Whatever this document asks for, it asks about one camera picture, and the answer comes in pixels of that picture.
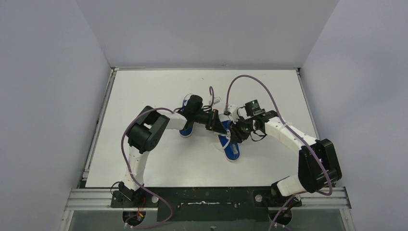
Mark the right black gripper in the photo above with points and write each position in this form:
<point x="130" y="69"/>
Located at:
<point x="235" y="138"/>

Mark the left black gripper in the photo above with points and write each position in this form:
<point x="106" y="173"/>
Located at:
<point x="215" y="122"/>

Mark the blue sneaker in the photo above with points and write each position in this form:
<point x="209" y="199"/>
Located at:
<point x="190" y="107"/>
<point x="236" y="152"/>

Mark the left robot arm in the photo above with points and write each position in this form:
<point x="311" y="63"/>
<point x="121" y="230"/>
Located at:
<point x="145" y="132"/>

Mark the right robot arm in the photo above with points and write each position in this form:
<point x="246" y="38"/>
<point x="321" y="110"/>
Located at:
<point x="318" y="165"/>

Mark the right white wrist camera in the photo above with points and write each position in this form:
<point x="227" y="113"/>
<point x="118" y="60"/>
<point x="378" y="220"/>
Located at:
<point x="231" y="113"/>

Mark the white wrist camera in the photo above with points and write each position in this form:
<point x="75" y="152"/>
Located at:
<point x="231" y="113"/>
<point x="215" y="100"/>

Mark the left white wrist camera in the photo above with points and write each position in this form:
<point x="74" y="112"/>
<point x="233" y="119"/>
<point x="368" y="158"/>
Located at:
<point x="215" y="100"/>

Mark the aluminium frame rail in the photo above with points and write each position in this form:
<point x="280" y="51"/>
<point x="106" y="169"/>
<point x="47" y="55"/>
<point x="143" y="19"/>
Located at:
<point x="236" y="197"/>

